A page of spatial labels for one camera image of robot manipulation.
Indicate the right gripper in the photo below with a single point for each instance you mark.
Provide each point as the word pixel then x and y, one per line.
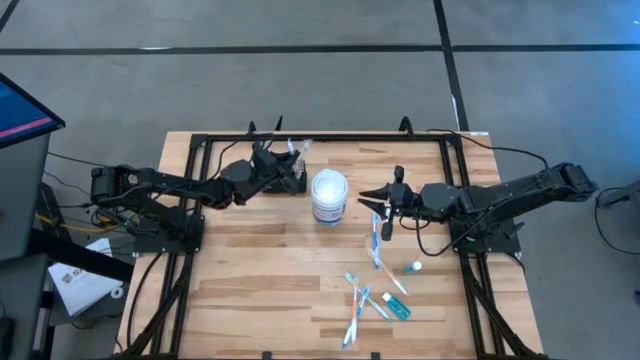
pixel 407 202

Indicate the small teal mouthwash bottle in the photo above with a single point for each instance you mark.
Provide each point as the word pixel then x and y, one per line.
pixel 413 267

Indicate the white tape roll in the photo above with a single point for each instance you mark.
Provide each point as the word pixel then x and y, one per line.
pixel 117 287

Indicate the black desk beam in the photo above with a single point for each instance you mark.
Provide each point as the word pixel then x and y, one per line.
pixel 85 257

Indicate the white wipes canister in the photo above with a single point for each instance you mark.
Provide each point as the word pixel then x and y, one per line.
pixel 329 195

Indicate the green toothbrush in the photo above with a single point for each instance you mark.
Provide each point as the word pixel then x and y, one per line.
pixel 369 297
pixel 305 150

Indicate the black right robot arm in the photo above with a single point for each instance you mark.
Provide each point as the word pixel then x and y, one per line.
pixel 500 197

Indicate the white printed paper sheet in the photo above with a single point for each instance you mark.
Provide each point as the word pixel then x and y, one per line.
pixel 82 287

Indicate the blue screen monitor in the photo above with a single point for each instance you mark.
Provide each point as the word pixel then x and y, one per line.
pixel 22 117

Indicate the black aluminium table frame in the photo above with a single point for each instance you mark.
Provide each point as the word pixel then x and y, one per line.
pixel 350 136

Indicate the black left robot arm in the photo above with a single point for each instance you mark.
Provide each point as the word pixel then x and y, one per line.
pixel 165 182

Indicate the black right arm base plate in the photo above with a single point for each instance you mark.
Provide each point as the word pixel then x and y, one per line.
pixel 487 244

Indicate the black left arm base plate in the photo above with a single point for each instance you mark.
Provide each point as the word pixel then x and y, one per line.
pixel 167 240

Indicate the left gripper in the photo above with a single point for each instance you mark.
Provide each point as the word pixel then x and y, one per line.
pixel 267 167

